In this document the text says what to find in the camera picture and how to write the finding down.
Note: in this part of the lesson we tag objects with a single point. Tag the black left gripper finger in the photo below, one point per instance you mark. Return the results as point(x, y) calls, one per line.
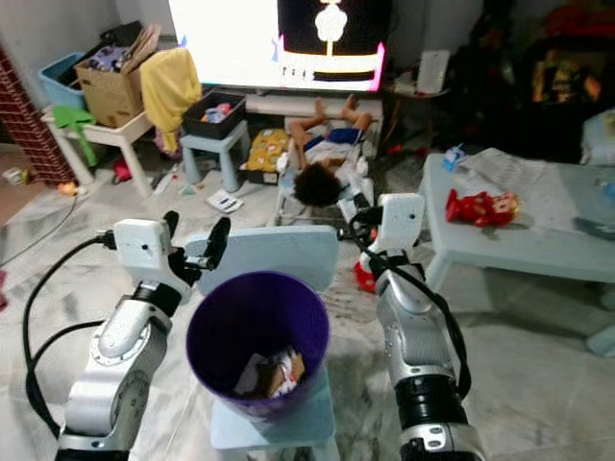
point(218, 242)
point(171, 232)

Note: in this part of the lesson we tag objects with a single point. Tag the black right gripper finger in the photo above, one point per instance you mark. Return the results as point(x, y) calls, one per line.
point(358, 206)

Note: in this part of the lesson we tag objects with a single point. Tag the brown wrapper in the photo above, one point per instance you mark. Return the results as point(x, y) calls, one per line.
point(296, 367)

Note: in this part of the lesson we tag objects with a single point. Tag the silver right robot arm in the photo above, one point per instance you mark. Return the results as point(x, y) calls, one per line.
point(418, 346)

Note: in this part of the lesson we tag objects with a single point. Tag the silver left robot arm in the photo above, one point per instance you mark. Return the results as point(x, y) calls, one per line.
point(115, 384)

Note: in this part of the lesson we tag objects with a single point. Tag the purple plastic rubbish bin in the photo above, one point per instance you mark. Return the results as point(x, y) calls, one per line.
point(221, 327)

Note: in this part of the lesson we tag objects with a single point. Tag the white printed booklet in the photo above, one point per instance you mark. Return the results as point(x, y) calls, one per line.
point(224, 202)

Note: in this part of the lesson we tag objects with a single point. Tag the lying child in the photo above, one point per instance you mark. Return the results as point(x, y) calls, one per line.
point(317, 181)

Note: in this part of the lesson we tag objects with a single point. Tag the light blue child chair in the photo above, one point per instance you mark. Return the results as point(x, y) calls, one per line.
point(288, 248)

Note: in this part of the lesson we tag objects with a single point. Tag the small red toy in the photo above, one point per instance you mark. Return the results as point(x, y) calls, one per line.
point(122, 171)

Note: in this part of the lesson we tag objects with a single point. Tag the grey-blue plastic stool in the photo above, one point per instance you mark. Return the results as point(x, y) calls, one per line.
point(211, 149)

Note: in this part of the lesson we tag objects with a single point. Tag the yellow patterned box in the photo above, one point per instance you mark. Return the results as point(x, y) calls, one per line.
point(264, 152)

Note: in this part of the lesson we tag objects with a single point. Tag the small blue white bottle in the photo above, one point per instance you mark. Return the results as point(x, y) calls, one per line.
point(454, 157)

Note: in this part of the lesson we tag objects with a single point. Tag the red plush toy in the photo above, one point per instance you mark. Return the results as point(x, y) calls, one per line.
point(476, 209)

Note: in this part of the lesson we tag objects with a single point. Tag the small orange toy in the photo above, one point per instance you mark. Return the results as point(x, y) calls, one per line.
point(67, 188)

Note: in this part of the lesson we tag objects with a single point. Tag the small white table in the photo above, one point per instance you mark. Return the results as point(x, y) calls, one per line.
point(115, 133)

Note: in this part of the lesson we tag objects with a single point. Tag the black plastic crate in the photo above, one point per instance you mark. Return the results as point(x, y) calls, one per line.
point(213, 125)

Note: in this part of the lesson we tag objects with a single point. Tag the yellow cloth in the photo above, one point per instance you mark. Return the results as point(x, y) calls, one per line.
point(168, 86)

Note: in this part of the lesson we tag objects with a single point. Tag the small light blue table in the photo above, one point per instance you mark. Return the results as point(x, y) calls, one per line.
point(519, 252)

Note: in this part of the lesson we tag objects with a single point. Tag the green toy shovel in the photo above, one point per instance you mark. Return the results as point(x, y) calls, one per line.
point(72, 117)

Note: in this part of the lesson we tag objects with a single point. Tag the white paper sheet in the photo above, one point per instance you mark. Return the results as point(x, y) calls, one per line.
point(509, 173)

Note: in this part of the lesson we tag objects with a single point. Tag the white upright box device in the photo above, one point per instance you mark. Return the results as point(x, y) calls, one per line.
point(432, 71)

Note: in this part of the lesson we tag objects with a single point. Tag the brown cardboard box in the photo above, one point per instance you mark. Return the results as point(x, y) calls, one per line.
point(108, 91)

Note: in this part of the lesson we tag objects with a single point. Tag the red brick pattern panel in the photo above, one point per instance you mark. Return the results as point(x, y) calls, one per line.
point(21, 125)

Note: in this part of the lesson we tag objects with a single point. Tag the blue plastic tub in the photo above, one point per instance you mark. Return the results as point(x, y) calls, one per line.
point(58, 84)

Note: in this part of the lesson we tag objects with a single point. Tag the television screen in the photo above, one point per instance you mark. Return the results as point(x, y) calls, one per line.
point(221, 38)

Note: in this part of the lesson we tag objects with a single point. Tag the dark storage shelf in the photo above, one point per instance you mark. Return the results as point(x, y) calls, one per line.
point(567, 86)

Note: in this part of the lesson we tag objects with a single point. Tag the large plastic wipes pack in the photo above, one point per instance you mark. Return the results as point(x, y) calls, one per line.
point(601, 134)

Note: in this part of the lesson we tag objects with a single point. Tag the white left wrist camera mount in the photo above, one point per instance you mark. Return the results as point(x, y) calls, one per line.
point(139, 250)

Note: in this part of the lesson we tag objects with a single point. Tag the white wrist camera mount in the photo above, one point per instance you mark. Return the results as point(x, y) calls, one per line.
point(139, 250)
point(404, 221)

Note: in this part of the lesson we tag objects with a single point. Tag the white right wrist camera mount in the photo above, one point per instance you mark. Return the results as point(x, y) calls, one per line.
point(404, 221)

